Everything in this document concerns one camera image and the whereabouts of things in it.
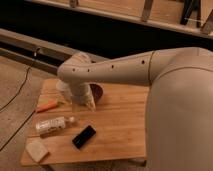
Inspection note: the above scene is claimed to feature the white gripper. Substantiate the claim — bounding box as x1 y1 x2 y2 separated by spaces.
69 83 96 111

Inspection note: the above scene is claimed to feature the white eraser block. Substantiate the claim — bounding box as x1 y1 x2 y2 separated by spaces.
26 140 49 162

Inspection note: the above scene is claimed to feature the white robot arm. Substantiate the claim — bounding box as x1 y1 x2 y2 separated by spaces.
57 47 213 171

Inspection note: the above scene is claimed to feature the white ceramic cup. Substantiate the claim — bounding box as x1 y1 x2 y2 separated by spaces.
56 80 71 102

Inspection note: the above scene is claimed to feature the dark red bowl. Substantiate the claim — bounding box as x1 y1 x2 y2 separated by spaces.
90 84 103 102

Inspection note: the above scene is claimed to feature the clear plastic bottle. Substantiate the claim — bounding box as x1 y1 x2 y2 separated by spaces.
35 117 75 135

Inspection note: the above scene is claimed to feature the black rectangular box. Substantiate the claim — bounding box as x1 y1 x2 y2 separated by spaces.
72 125 96 149

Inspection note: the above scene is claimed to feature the orange carrot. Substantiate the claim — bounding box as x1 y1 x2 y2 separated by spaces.
36 101 58 113

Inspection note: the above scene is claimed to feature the wooden table board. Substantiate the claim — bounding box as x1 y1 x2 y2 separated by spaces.
27 79 148 165

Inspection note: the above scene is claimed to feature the black cable on floor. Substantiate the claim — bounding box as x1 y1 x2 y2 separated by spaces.
0 48 41 152

